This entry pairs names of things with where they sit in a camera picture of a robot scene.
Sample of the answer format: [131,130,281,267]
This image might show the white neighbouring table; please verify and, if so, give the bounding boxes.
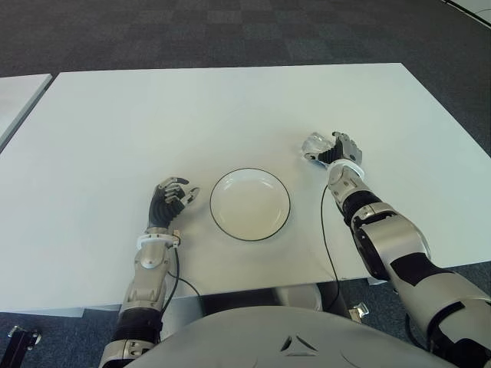
[0,73,53,153]

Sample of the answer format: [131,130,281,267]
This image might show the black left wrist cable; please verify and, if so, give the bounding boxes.
[165,247,202,308]

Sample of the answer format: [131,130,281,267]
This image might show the black wheeled stand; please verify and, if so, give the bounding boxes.
[0,324,42,368]

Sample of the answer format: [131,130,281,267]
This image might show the grey robot torso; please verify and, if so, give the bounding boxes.
[142,305,440,368]

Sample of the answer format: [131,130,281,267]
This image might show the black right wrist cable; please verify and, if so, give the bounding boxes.
[321,182,341,308]

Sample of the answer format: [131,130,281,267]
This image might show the white robot waist part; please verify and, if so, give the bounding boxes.
[273,283,321,310]

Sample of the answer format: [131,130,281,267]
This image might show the white black-rimmed plate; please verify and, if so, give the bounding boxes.
[209,166,292,243]

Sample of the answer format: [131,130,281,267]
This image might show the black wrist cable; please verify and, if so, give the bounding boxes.
[165,247,202,308]
[321,182,341,308]

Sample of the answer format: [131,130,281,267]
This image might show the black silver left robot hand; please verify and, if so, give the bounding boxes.
[147,176,202,230]

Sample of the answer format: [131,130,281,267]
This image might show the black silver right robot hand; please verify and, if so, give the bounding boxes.
[304,130,364,170]

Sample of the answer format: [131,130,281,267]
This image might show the clear blue-capped water bottle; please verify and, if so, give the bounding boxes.
[300,131,335,166]

